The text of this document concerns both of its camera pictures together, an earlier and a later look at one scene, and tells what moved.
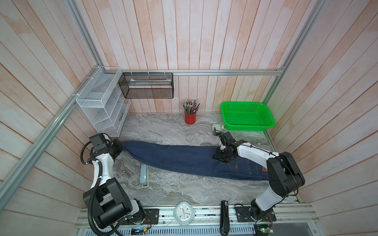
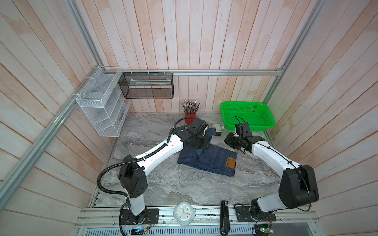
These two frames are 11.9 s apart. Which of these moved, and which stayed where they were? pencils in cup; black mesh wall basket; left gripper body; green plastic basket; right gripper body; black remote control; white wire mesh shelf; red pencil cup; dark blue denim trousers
Moved: right gripper body; left gripper body; dark blue denim trousers
Stayed: green plastic basket; pencils in cup; red pencil cup; black mesh wall basket; black remote control; white wire mesh shelf
